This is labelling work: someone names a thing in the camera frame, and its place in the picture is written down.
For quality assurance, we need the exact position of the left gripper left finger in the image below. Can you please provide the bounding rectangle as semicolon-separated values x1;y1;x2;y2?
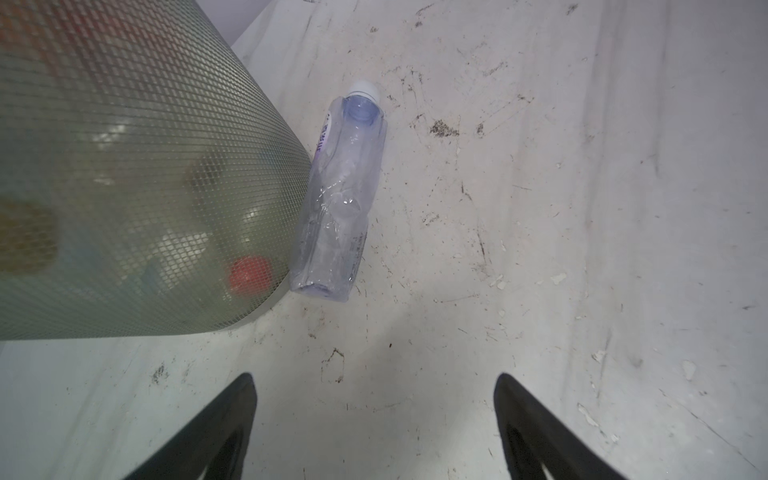
128;373;257;479

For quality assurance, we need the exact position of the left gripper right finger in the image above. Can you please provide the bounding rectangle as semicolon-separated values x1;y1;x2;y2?
493;373;623;479

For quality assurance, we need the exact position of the grey bin with green liner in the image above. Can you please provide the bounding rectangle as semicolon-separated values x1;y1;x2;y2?
1;1;310;341

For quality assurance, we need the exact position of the red label clear bottle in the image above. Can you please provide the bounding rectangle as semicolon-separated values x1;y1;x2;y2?
228;256;273;296

